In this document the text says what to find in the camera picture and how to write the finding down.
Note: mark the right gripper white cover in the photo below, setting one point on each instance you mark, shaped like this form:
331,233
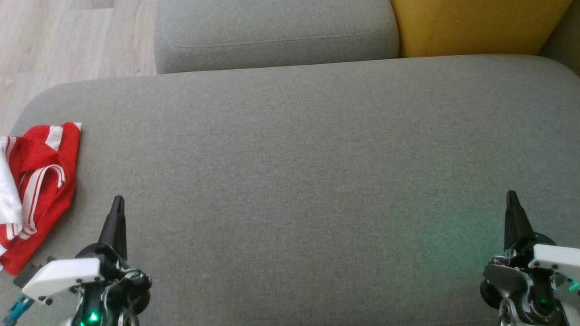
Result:
553,258

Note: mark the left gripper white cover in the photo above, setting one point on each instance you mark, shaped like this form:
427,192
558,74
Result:
63,274

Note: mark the red Bulls basketball jersey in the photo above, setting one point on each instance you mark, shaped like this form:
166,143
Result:
50,203

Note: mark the large grey sofa seat cushion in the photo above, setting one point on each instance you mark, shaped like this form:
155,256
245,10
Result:
290,181

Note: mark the long yellow sofa back cushion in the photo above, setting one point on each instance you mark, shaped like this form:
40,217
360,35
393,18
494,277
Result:
476,27

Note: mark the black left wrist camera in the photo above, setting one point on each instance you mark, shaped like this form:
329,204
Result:
28,274

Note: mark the taupe upholstered wall panel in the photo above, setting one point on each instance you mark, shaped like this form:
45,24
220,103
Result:
566,40

